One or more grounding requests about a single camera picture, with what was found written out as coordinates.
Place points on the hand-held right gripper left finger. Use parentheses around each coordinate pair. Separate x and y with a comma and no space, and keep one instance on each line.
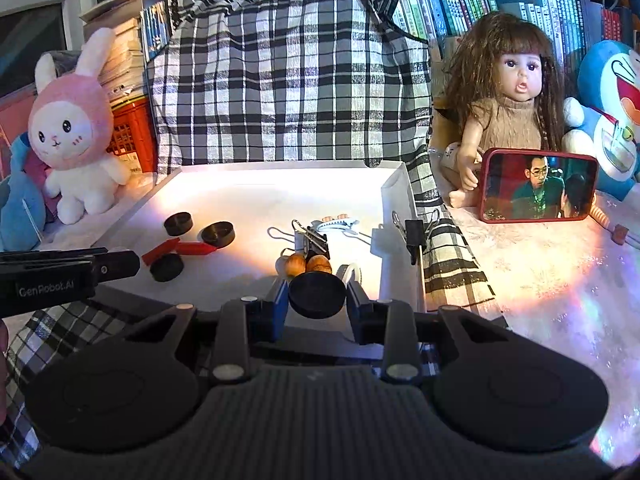
(281,310)

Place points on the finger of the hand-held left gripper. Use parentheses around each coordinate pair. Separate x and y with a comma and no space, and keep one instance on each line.
(117,265)
(50,255)

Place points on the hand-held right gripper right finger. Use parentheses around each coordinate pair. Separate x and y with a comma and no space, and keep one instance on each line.
(356,315)

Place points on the black round disc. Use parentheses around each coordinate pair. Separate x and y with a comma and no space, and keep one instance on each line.
(317,296)
(178,223)
(166,266)
(218,234)

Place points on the white blue hair clip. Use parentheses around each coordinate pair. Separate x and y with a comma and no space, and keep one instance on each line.
(341,271)

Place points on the brown wooden ball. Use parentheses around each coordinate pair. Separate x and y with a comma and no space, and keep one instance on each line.
(295,263)
(319,264)

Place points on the black binder clip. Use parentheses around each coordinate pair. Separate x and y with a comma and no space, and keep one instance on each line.
(317,246)
(306,242)
(414,234)

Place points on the red hair clip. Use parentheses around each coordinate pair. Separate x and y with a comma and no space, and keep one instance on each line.
(192,248)

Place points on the white teal hair clip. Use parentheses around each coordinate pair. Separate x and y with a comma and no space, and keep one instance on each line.
(340,223)

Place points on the white cardboard box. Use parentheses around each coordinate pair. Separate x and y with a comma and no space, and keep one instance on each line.
(250,200)

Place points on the blue spotted plush toy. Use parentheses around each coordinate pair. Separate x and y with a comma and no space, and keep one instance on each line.
(17,210)

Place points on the pink white bunny plush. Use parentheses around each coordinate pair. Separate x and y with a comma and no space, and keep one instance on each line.
(70,130)

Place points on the red plastic crate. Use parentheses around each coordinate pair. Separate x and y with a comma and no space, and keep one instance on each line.
(132,135)

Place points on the pink box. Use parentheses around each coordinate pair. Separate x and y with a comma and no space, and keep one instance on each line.
(12,125)

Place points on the stack of books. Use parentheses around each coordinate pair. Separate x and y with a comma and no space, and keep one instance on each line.
(125,60)

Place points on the dark window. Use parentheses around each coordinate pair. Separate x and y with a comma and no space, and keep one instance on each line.
(30,35)

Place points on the black white plaid cloth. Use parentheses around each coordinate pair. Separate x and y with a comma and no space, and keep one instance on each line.
(275,85)

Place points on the smartphone in red case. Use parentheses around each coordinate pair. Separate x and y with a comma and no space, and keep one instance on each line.
(540,185)

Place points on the long-haired baby doll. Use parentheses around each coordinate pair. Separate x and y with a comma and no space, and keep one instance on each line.
(515,70)

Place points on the blue robot cat plush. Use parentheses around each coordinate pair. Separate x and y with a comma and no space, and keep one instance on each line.
(610,85)

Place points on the row of books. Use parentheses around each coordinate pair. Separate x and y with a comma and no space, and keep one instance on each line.
(550,10)

